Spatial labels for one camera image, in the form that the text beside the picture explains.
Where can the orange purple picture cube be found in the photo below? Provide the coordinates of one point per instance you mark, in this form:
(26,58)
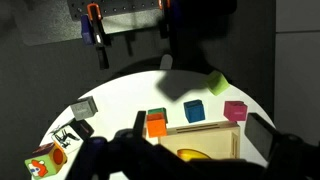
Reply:
(43,164)

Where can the perforated metal plate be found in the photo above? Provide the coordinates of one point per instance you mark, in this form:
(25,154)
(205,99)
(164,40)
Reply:
(130,9)

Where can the wooden tray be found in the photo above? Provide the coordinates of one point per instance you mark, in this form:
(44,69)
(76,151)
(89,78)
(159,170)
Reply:
(208,140)

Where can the pink block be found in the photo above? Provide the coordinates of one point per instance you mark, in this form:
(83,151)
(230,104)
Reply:
(235,111)

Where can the yellow banana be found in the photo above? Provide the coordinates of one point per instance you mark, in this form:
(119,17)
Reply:
(191,154)

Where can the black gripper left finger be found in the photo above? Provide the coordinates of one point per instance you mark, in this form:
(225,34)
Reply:
(140,125)

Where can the blue block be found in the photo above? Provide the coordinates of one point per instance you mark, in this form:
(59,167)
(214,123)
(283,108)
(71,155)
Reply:
(194,111)

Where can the purple orange spring clamp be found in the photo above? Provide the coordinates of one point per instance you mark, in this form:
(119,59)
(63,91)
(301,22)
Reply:
(164,13)
(95,30)

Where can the lime green block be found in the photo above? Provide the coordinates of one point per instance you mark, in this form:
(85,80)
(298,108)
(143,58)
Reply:
(217,83)

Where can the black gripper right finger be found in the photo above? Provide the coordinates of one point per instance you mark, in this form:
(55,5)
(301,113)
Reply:
(263,135)

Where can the orange block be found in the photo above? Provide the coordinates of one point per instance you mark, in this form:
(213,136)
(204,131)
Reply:
(156,126)

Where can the gray cube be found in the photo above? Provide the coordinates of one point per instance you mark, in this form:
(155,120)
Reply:
(83,109)

